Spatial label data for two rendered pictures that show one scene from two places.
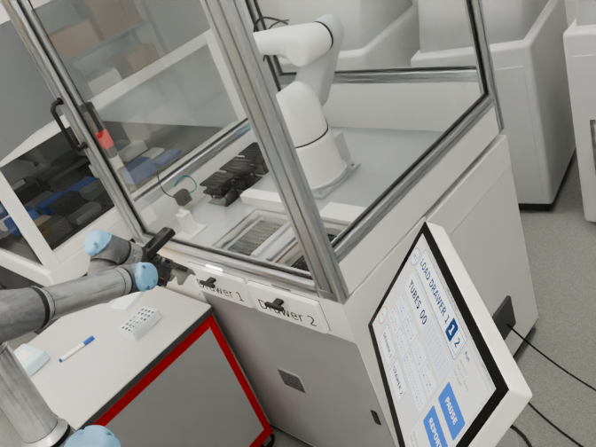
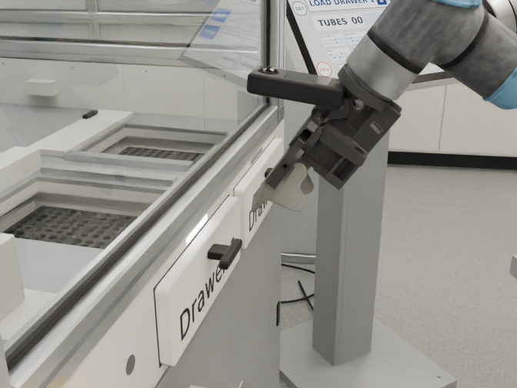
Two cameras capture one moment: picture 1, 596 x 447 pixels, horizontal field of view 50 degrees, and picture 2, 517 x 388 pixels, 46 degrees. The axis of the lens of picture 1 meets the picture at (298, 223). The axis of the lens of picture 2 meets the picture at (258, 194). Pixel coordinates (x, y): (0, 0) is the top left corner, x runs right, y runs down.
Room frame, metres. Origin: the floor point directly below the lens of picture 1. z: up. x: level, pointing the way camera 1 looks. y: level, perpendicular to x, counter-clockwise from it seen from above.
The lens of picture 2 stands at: (2.16, 0.94, 1.30)
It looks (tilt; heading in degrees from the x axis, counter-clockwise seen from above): 23 degrees down; 232
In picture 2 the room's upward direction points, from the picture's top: straight up
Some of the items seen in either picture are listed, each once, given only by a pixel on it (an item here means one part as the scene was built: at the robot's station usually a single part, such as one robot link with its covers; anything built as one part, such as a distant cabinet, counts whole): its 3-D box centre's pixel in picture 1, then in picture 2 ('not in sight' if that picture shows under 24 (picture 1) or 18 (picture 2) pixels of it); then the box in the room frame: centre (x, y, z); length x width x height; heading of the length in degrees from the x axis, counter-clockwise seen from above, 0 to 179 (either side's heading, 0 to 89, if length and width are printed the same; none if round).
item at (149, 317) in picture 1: (139, 323); not in sight; (1.88, 0.64, 0.78); 0.12 x 0.08 x 0.04; 133
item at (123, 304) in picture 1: (128, 298); not in sight; (2.08, 0.70, 0.77); 0.13 x 0.09 x 0.02; 141
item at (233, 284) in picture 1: (219, 284); (205, 270); (1.77, 0.31, 0.87); 0.29 x 0.02 x 0.11; 38
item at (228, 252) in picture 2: (209, 281); (222, 252); (1.76, 0.33, 0.91); 0.07 x 0.04 x 0.01; 38
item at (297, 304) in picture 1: (286, 306); (261, 188); (1.52, 0.12, 0.87); 0.29 x 0.02 x 0.11; 38
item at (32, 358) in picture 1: (26, 359); not in sight; (1.92, 1.08, 0.78); 0.15 x 0.10 x 0.04; 45
